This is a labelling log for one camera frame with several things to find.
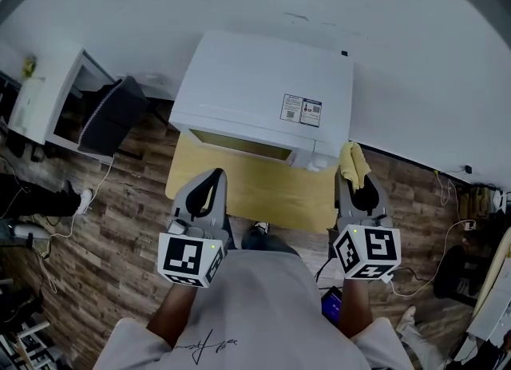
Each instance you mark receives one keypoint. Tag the black backpack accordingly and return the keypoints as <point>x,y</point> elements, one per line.
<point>487,354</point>

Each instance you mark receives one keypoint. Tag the small yellow object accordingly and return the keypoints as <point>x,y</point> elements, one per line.
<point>28,66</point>

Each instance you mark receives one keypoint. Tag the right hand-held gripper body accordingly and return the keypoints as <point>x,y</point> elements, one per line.
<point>375,246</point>

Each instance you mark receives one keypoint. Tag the dark grey chair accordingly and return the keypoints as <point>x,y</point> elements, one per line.
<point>112,116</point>

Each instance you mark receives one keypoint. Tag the small white adapter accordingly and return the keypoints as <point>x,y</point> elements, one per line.
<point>470,225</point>

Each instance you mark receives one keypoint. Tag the white router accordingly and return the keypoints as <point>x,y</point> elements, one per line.
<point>500,201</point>

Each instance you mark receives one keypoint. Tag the person's white shirt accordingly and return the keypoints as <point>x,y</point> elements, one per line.
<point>259,312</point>

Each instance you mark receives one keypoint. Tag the white grey floor device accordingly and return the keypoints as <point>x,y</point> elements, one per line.
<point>24,229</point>

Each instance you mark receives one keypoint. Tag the person's left forearm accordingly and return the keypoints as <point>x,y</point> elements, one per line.
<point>171,316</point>

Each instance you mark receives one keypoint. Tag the white microwave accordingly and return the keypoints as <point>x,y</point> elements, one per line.
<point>247,80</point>

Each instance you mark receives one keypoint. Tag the round wooden table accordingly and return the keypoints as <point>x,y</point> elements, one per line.
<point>495,272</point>

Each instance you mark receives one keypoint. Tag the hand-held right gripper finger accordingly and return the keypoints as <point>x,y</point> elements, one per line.
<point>382,204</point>
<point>343,200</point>

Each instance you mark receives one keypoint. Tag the brown cardboard box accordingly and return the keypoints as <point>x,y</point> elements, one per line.
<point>477,204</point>

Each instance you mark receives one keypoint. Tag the yellow cloth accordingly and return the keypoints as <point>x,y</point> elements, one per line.
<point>351,160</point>

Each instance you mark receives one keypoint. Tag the black phone with purple screen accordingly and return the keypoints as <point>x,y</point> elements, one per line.
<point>332,304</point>

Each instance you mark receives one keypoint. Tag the light wooden table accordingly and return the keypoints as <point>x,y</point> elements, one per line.
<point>259,200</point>

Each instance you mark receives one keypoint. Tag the person's right forearm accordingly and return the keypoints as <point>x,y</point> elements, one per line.
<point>355,308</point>

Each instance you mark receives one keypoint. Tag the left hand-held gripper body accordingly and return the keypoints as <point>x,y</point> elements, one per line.
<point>183,258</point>

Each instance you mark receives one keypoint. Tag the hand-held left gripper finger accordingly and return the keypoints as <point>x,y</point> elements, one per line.
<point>179,206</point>
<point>221,204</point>

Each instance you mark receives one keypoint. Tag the white desk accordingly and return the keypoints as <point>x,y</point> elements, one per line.
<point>40,100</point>

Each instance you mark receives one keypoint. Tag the person's grey trousers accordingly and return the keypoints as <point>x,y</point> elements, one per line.
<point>259,242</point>

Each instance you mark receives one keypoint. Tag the person's right sneaker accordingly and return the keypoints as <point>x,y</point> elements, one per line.
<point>261,227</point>

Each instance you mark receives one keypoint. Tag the black stool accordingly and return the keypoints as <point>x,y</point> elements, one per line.
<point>455,276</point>

